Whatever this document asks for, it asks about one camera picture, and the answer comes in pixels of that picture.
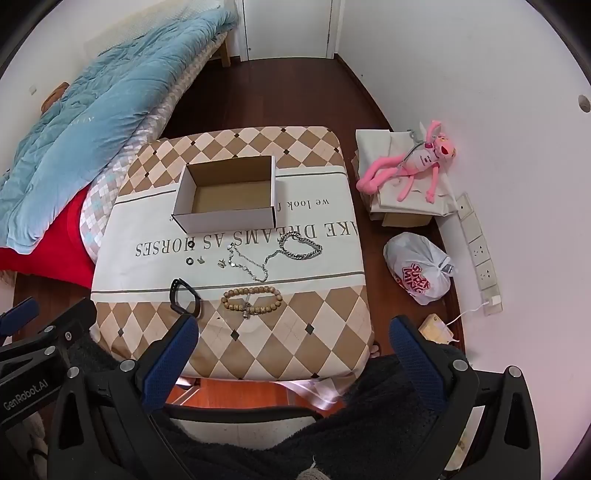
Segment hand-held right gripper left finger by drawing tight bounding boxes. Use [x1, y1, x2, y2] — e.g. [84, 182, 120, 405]
[48, 314, 200, 480]

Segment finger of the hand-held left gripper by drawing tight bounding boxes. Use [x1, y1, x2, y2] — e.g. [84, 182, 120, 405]
[0, 298, 40, 342]
[28, 298, 98, 358]

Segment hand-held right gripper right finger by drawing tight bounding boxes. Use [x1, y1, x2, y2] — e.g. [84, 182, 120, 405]
[389, 315, 542, 480]

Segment black wrist band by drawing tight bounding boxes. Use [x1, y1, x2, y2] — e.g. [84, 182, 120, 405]
[170, 278, 203, 320]

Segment wooden bead bracelet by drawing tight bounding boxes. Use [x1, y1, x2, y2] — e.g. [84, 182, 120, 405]
[221, 286, 283, 319]

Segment thin silver necklace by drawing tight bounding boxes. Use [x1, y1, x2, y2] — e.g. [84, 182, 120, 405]
[226, 244, 283, 283]

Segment white cardboard box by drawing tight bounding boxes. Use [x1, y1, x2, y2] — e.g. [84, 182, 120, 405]
[172, 155, 278, 235]

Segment thick silver chain bracelet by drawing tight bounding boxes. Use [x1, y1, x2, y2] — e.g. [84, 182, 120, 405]
[278, 232, 324, 264]

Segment pale yellow wooden block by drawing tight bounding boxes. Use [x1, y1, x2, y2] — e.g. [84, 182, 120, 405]
[419, 314, 455, 344]

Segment red blanket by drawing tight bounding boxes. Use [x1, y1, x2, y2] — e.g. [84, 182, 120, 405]
[0, 189, 95, 289]

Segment white plastic bag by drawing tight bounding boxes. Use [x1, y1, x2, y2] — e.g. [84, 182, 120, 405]
[383, 232, 458, 305]

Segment dark fleece pants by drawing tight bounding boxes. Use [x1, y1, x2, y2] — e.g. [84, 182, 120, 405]
[69, 342, 485, 480]

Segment checkered printed tablecloth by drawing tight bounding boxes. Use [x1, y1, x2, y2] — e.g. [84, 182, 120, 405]
[90, 126, 376, 381]

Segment brown cardboard box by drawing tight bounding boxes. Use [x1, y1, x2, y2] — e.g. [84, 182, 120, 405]
[369, 210, 432, 228]

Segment pink plush toy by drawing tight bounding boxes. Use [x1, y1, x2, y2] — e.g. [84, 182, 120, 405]
[356, 121, 458, 202]

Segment light blue quilt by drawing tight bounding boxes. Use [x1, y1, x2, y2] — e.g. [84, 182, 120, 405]
[0, 8, 238, 254]

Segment folded white cloth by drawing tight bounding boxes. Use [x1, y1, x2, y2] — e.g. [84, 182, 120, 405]
[355, 122, 458, 220]

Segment white door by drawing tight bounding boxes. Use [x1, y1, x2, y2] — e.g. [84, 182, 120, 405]
[242, 0, 333, 61]

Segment white cable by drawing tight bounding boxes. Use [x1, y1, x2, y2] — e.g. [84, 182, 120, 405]
[445, 300, 492, 344]

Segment white wall socket strip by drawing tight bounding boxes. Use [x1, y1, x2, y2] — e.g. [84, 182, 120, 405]
[455, 193, 502, 317]

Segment wire clothes hanger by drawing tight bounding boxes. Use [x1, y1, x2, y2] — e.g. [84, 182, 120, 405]
[397, 128, 428, 178]

